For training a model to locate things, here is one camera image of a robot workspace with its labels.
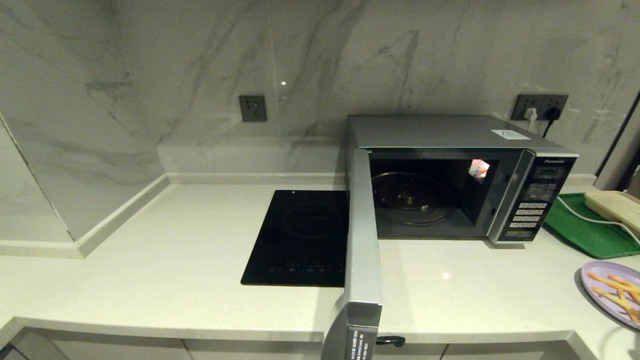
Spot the purple plate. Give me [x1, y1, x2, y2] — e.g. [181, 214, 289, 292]
[581, 261, 640, 331]

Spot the silver Panasonic microwave oven body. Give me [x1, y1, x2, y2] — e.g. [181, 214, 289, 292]
[346, 115, 580, 247]

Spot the grey single wall socket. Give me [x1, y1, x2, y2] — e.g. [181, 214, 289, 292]
[238, 95, 267, 123]

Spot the beige plastic box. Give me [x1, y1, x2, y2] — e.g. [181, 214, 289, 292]
[584, 190, 640, 241]

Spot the white power cable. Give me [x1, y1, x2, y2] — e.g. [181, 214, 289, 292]
[557, 196, 640, 248]

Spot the black power plug with cable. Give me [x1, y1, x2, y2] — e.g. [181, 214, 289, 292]
[541, 106, 561, 140]

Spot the microwave door with dark glass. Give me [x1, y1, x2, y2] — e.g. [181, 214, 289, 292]
[322, 147, 385, 360]

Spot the white paper sheet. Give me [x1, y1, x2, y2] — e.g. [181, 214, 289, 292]
[490, 129, 531, 141]

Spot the black induction cooktop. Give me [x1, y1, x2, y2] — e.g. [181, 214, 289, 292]
[240, 190, 351, 288]

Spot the green plastic tray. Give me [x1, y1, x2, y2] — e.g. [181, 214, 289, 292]
[544, 192, 640, 260]

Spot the grey cabinet side panel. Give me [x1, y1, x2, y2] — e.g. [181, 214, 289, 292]
[0, 327, 68, 360]

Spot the grey double wall socket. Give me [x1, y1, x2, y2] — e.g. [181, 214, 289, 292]
[511, 94, 569, 122]

